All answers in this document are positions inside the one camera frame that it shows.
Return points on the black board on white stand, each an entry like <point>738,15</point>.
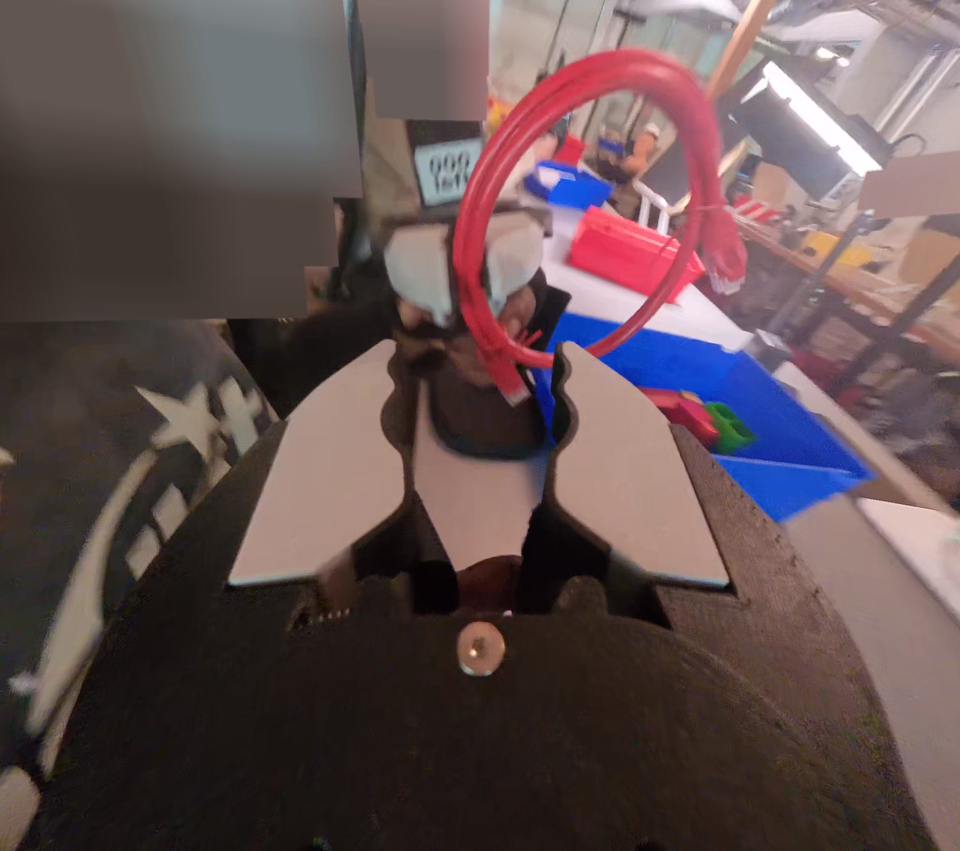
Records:
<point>667,183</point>

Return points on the black printed shirt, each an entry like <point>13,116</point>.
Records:
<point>75,416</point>

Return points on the person's left hand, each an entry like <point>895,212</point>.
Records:
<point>529,311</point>

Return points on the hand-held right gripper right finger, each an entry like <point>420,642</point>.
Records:
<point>637,491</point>

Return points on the small blue plastic bin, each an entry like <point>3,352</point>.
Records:
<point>570,187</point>

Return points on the person's right hand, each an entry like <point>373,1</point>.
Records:
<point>487,577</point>

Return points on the yellow plastic bin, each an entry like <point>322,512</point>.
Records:
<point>832,251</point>

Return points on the red toy block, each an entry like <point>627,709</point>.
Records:
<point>686,416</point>

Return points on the green toy block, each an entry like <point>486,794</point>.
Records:
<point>731,427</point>

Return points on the studio light panel on stand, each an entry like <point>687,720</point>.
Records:
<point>810,116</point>

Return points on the red plastic bin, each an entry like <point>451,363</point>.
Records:
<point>630,251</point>

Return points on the long wooden workbench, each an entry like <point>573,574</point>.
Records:
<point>825,273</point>

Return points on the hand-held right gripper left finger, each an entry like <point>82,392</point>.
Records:
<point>315,491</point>

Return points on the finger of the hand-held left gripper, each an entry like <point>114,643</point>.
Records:
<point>420,266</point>
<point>517,251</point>

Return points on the blue bin with tag sticker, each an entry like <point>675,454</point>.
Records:
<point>787,431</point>

